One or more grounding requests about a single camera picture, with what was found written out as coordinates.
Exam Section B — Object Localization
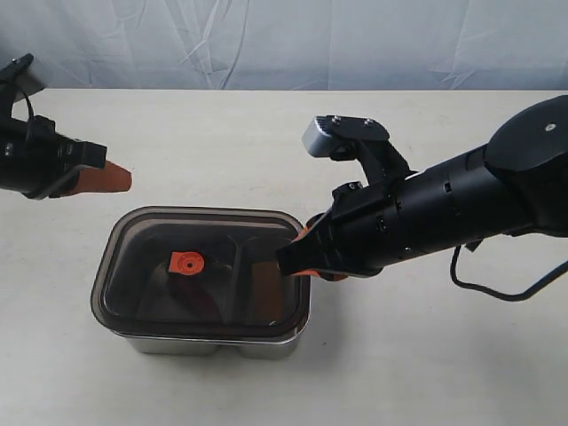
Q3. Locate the yellow toy cheese wedge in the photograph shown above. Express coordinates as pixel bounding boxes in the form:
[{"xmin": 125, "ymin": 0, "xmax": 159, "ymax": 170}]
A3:
[{"xmin": 251, "ymin": 262, "xmax": 283, "ymax": 321}]

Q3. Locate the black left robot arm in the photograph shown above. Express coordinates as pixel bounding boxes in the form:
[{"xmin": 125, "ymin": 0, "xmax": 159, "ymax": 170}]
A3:
[{"xmin": 1, "ymin": 116, "xmax": 132, "ymax": 201}]

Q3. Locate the grey fabric backdrop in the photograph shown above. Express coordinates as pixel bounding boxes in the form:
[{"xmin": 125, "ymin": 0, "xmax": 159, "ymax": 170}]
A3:
[{"xmin": 1, "ymin": 1, "xmax": 567, "ymax": 91}]

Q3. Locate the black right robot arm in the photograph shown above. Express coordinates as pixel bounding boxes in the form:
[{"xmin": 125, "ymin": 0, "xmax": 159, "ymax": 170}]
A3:
[{"xmin": 276, "ymin": 96, "xmax": 567, "ymax": 277}]

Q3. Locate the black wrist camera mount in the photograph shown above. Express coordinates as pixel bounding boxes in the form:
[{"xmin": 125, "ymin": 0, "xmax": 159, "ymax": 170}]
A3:
[{"xmin": 302, "ymin": 115, "xmax": 414, "ymax": 186}]

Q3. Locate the red toy sausage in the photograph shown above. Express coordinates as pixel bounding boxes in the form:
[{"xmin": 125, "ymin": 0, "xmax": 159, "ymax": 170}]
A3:
[{"xmin": 168, "ymin": 274, "xmax": 221, "ymax": 321}]

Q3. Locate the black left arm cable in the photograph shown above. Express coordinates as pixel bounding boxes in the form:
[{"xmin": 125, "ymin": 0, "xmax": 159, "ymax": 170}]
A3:
[{"xmin": 17, "ymin": 86, "xmax": 36, "ymax": 134}]

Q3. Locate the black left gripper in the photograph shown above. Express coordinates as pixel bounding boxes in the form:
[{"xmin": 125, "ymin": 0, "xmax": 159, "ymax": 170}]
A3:
[{"xmin": 1, "ymin": 115, "xmax": 132, "ymax": 200}]

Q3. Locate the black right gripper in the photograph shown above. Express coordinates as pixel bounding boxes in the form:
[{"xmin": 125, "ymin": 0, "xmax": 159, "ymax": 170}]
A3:
[{"xmin": 276, "ymin": 182, "xmax": 404, "ymax": 282}]

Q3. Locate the stainless steel lunch box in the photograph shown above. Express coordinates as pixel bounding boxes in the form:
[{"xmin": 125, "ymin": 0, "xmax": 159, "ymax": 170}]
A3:
[{"xmin": 107, "ymin": 311, "xmax": 311, "ymax": 360}]

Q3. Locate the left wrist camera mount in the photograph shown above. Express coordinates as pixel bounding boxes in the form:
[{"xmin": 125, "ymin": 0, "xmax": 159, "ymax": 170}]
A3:
[{"xmin": 1, "ymin": 53, "xmax": 48, "ymax": 118}]

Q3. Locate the dark transparent container lid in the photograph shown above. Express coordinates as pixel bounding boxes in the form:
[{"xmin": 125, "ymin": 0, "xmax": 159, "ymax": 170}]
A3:
[{"xmin": 91, "ymin": 206, "xmax": 311, "ymax": 340}]

